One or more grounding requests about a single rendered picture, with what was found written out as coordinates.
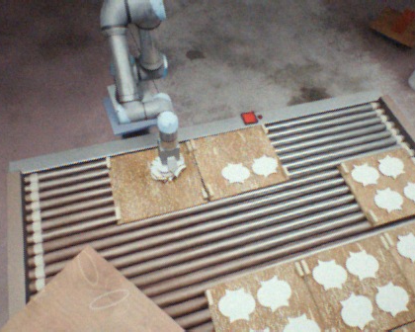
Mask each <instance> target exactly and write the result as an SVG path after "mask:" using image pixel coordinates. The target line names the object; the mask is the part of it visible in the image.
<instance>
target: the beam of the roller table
mask: <svg viewBox="0 0 415 332"><path fill-rule="evenodd" d="M381 96H382V95H381V93H380V92H379V90H378V89H374V90H368V91H364V92H361V93H354V94H350V95H344V96H340V97H333V98H330V99H326V100H319V101H316V102H309V103H305V104H298V105H295V106H291V107H284V108H280V109H274V110H270V111H264V112H261V113H257V114H255V116H256V117H257V116H259V115H260V116H263V118H262V119H261V120H259V119H258V118H257V120H258V121H259V122H258V123H257V124H249V125H245V124H244V122H243V120H242V119H241V116H240V117H237V118H230V119H226V120H219V121H216V122H212V123H205V124H195V125H192V126H185V127H182V128H177V134H178V142H179V144H181V143H184V142H187V141H191V140H197V139H200V138H204V137H209V136H213V135H219V134H222V133H228V132H231V131H238V130H240V129H243V128H249V127H252V126H258V125H264V126H266V125H274V124H278V123H282V122H288V121H291V120H298V119H301V118H307V117H311V116H318V115H321V114H324V113H331V112H334V111H341V110H344V109H350V108H354V107H357V106H363V105H366V104H370V103H375V102H377V99H379V97H381ZM159 137H160V136H159V132H157V133H152V134H148V135H141V136H138V137H131V138H127V139H120V140H117V141H113V142H107V143H102V144H95V145H92V146H85V147H82V148H75V149H71V150H64V151H61V152H57V153H50V154H48V155H41V156H37V157H30V158H27V159H20V160H16V161H13V162H10V161H9V173H10V172H14V171H21V172H22V173H23V175H25V176H27V175H31V174H33V173H43V172H46V171H52V170H56V169H59V168H66V167H69V166H76V165H79V164H86V163H89V162H96V161H99V160H102V159H107V157H110V158H111V157H118V156H121V155H128V154H131V153H137V152H141V151H148V150H151V149H155V148H158V146H157V139H158V138H159Z"/></svg>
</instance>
